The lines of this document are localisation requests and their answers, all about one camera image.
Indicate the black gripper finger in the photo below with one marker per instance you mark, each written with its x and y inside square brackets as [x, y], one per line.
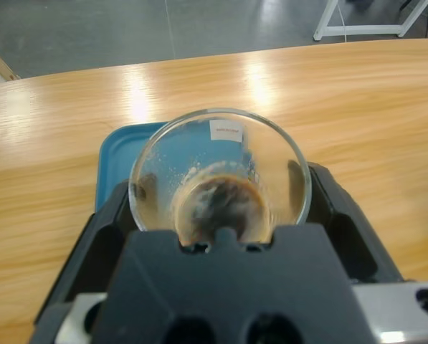
[91, 247]
[350, 233]

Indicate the clear drinking glass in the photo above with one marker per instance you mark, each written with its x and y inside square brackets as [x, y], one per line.
[221, 172]

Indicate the teal plastic tray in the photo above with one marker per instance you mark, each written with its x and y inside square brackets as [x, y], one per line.
[122, 157]

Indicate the white metal table frame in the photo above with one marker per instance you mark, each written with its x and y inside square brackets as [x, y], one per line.
[364, 27]

